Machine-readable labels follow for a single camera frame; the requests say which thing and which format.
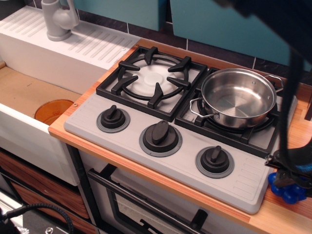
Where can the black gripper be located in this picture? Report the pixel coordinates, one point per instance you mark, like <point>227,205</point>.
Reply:
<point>299,161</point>

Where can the blue toy blueberry cluster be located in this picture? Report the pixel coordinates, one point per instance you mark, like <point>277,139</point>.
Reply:
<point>290,194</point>

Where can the stainless steel pot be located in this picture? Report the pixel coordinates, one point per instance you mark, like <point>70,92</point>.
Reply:
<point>238,98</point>

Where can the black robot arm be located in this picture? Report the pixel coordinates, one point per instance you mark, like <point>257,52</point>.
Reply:
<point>291,20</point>

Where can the grey toy stove top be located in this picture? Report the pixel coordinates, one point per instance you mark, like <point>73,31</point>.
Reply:
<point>244,188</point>

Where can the black right stove knob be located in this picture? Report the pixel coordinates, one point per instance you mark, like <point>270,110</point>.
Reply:
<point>215,162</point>

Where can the black stove knob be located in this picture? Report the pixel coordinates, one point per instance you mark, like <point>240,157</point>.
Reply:
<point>215,162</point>
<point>160,139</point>
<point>113,120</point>

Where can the black middle stove knob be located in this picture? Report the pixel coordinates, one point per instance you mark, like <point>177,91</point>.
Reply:
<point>160,139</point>

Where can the black left stove knob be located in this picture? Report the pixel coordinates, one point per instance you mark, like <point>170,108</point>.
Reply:
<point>113,120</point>

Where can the black right burner grate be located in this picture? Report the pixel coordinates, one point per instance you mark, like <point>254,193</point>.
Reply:
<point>258,140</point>

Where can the black burner grate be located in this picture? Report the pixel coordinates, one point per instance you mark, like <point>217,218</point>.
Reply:
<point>150,83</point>
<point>258,140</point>

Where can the black left burner grate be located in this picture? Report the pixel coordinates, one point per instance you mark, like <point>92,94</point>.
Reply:
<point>150,83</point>

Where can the teal cabinet left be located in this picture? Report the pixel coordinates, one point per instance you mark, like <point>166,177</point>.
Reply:
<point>150,14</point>

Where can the wooden drawer front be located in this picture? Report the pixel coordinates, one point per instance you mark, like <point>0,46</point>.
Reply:
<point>33,185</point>

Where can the white toy sink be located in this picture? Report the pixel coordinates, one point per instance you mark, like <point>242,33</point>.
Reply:
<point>35,70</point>

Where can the grey toy faucet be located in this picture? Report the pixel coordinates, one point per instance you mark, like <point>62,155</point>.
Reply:
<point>59,22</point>

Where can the oven door with black handle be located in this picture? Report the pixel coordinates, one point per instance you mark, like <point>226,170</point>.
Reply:
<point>137,206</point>

